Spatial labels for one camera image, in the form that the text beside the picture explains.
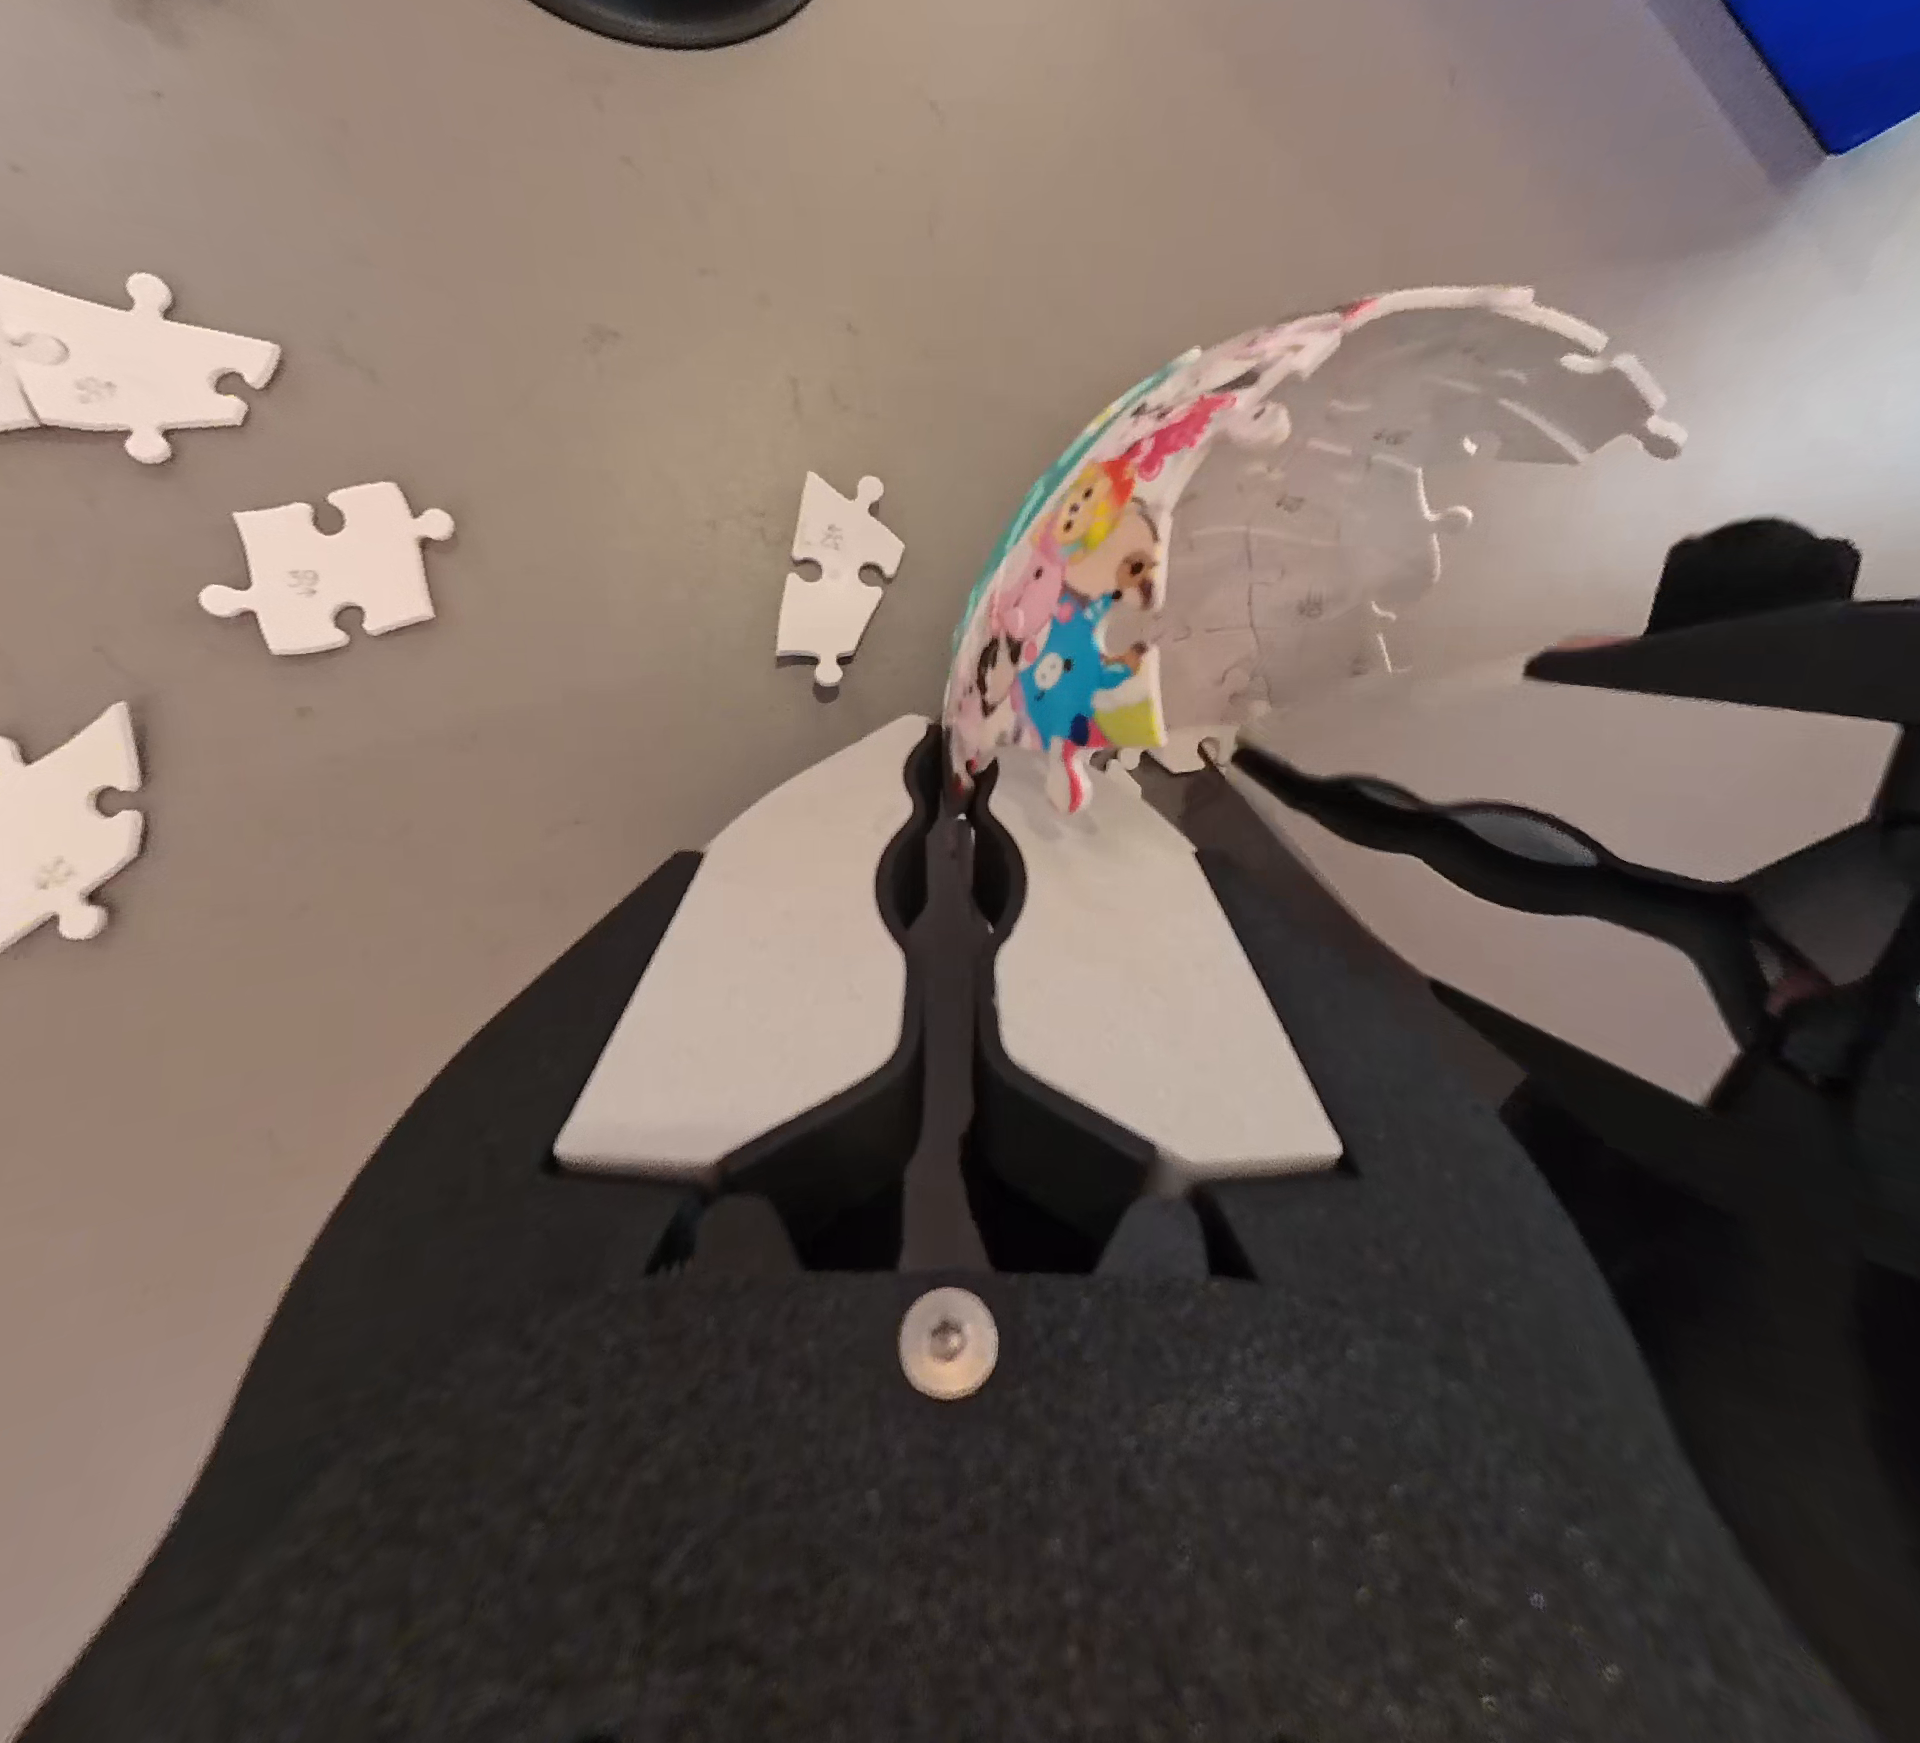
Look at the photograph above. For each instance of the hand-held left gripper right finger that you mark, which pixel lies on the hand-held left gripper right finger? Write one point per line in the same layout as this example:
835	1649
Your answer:
1154	992

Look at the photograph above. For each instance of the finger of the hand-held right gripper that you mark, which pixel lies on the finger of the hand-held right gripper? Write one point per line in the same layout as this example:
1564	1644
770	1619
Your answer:
1575	979
1650	767

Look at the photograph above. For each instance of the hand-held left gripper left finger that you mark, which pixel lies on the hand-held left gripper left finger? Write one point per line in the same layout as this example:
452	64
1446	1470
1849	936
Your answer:
749	992

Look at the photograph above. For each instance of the single white puzzle piece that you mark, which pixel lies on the single white puzzle piece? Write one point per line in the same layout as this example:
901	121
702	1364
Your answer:
832	574

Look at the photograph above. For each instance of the partly built puzzle ball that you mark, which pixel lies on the partly built puzzle ball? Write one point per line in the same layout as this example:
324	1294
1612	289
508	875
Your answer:
1319	512

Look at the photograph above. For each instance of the scatter of white puzzle pieces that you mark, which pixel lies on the scatter of white puzzle pieces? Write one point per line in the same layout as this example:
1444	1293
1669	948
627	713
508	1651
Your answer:
90	365

